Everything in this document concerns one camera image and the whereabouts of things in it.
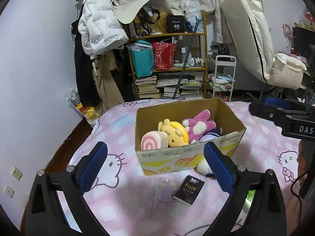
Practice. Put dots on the white fluffy plush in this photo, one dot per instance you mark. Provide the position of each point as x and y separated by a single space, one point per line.
204 169

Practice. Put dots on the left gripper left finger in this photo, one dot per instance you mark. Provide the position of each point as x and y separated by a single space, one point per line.
56 204

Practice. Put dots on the black hanging coat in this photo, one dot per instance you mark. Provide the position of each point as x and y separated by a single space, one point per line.
85 83

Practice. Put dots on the clear plastic purple packet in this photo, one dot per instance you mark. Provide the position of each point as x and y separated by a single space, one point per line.
164 189

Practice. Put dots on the white rolling cart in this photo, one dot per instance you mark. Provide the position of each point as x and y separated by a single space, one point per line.
221 81

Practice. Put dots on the beige hanging coat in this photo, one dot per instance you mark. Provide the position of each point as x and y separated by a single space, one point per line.
106 86

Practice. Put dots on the lower wall socket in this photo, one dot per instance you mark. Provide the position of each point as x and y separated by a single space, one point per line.
9 191

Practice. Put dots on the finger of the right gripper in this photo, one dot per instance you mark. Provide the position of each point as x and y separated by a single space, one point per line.
284 104
277 115

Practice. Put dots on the bag of plush toys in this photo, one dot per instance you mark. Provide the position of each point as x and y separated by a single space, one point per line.
86 111

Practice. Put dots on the pink plush toy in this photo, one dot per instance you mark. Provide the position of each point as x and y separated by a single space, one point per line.
198 125

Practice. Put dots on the yellow plush toy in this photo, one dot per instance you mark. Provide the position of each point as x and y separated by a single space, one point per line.
177 134

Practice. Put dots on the black Face tissue pack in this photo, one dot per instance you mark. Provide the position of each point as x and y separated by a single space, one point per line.
189 190

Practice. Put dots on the upper wall socket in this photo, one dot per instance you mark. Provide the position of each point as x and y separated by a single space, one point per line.
17 174

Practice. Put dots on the black box with 40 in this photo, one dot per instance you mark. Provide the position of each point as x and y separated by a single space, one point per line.
175 24

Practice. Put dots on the red patterned bag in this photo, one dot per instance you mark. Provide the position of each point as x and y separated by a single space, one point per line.
164 55

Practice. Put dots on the white puffer jacket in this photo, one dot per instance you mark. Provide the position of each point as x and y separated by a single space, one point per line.
99 28

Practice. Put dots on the cream reclining chair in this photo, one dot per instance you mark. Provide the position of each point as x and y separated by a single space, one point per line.
250 33

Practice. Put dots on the green pole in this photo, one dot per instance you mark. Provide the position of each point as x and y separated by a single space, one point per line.
186 58

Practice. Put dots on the cardboard box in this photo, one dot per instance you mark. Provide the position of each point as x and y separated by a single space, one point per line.
168 160

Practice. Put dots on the pink swirl roll plush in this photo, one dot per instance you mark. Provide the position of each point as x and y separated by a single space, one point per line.
154 140

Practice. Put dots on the wall socket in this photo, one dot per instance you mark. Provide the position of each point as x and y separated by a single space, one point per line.
9 191
17 174

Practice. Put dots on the teal bag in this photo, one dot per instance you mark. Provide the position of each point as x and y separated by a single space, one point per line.
142 57

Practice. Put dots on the pink Hello Kitty bedsheet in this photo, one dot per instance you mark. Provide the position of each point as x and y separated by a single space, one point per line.
127 202

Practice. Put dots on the wooden shelf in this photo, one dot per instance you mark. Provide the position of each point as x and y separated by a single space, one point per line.
194 80

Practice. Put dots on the white purple round plush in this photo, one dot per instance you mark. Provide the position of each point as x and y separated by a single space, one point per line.
211 135

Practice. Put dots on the stack of books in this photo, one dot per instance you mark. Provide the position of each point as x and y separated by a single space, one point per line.
147 88

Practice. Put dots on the cream mat on shelf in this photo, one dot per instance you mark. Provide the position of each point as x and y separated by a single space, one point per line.
127 12

